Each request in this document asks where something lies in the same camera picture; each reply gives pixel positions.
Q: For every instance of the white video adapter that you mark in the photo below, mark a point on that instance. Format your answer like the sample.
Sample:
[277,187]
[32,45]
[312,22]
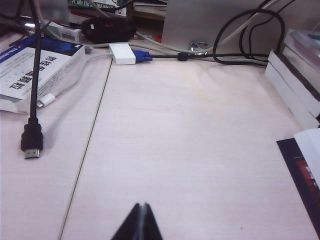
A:
[122,53]

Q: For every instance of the stack of paper books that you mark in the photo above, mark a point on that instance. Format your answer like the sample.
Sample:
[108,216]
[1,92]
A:
[150,6]

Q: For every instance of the small white barcode box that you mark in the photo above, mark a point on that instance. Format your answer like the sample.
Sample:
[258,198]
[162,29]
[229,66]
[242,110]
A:
[70,33]

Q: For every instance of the blue VGA plug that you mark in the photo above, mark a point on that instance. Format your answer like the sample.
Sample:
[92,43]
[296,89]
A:
[141,56]

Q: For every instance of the shiny metal hook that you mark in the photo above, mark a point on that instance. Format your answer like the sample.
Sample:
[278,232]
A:
[198,46]

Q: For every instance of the book with green lettering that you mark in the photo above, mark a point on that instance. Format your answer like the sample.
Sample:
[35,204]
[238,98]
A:
[97,6]

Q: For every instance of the thick white paper book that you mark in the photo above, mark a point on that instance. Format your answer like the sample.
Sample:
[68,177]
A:
[285,92]

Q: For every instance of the silver metal panel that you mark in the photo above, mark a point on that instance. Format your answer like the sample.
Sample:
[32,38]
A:
[195,22]

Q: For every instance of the clear-wrapped white book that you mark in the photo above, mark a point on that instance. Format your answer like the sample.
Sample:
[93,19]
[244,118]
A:
[303,40]

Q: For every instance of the black zip pouch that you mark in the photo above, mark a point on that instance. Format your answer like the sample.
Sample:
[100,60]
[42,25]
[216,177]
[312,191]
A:
[110,32]

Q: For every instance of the white and blue medicine box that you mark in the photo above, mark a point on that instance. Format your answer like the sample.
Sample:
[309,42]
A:
[15,75]

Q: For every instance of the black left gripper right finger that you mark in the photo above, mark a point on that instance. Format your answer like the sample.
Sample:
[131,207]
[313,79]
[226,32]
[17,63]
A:
[150,225]

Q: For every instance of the white book with dark cover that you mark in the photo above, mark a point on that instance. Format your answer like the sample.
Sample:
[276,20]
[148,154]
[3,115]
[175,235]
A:
[295,77]

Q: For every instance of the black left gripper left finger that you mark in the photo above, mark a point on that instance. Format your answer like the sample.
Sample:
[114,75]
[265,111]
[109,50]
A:
[132,225]

